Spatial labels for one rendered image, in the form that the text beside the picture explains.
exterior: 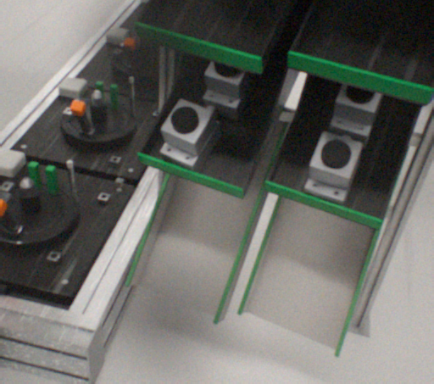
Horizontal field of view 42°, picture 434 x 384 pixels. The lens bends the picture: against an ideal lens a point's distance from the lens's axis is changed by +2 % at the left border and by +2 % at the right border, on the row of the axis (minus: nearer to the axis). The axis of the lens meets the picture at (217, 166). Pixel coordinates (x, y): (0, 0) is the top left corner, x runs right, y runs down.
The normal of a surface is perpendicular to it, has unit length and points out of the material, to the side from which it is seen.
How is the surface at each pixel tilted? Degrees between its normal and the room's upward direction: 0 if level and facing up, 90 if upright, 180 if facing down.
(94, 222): 0
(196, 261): 45
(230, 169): 25
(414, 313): 0
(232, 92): 115
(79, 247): 0
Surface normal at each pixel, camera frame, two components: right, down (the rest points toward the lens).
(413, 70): -0.10, -0.46
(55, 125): 0.07, -0.77
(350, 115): -0.40, 0.83
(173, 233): -0.23, -0.15
